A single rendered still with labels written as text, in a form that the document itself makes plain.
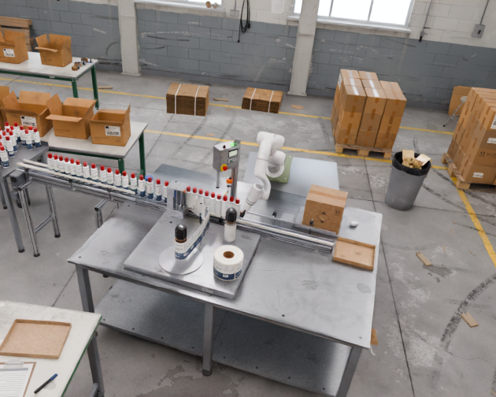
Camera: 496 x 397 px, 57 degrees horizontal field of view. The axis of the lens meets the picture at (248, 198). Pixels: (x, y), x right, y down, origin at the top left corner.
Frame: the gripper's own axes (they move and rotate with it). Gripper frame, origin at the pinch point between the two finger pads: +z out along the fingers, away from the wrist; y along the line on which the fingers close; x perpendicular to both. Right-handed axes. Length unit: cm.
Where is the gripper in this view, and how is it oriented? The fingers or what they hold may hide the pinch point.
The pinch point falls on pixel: (242, 215)
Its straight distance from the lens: 360.3
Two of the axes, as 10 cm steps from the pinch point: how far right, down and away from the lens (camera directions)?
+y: -2.9, 5.1, -8.1
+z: -4.0, 7.0, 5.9
